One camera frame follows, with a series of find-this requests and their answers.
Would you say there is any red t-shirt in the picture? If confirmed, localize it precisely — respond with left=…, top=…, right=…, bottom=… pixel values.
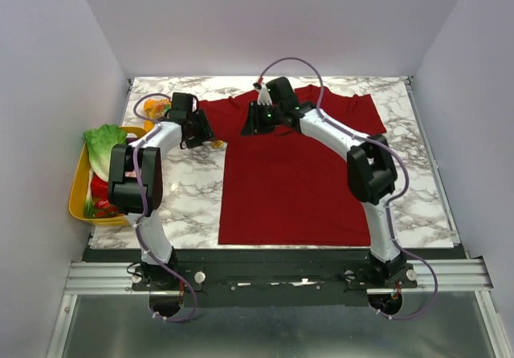
left=199, top=91, right=370, bottom=246

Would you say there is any small gold brooch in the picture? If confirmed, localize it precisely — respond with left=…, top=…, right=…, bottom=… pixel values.
left=210, top=140, right=224, bottom=148

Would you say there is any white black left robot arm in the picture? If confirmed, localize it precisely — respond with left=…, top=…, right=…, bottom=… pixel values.
left=108, top=92, right=214, bottom=290

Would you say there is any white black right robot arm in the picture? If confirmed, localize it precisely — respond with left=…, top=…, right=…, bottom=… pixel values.
left=243, top=77, right=406, bottom=287

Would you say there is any orange snack packet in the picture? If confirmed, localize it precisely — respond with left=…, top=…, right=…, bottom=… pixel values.
left=143, top=98, right=172, bottom=132

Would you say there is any toy green lettuce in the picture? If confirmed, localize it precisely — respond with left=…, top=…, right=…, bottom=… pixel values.
left=84, top=124, right=127, bottom=181

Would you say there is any toy red bell pepper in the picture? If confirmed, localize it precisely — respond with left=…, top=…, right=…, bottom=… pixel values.
left=90, top=174, right=108, bottom=199

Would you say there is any yellow plastic basket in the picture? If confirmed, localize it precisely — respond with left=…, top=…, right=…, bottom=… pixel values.
left=68, top=126, right=145, bottom=226

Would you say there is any toy green onion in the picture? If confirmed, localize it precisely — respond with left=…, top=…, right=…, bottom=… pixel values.
left=84, top=197, right=120, bottom=218

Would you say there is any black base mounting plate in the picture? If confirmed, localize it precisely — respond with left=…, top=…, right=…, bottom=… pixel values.
left=82, top=248, right=467, bottom=314

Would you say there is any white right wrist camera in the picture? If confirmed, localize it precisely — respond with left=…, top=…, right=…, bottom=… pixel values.
left=257, top=85, right=273, bottom=106

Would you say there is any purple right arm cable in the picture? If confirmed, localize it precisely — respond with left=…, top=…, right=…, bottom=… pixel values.
left=253, top=56, right=439, bottom=321

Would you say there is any aluminium frame rail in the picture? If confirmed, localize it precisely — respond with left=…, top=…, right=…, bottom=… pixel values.
left=47, top=258, right=513, bottom=357

